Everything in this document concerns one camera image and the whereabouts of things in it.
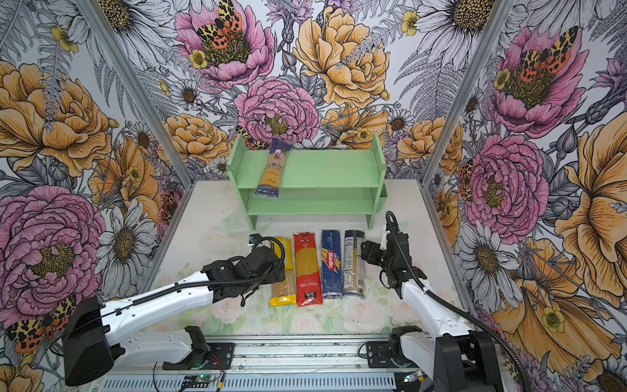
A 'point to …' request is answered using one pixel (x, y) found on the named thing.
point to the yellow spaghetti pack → (284, 293)
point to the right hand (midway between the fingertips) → (369, 251)
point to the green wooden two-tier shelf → (317, 182)
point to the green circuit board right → (416, 376)
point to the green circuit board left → (202, 378)
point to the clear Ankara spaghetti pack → (353, 264)
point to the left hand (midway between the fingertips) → (269, 273)
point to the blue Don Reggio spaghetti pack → (273, 174)
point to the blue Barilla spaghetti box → (331, 264)
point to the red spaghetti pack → (308, 285)
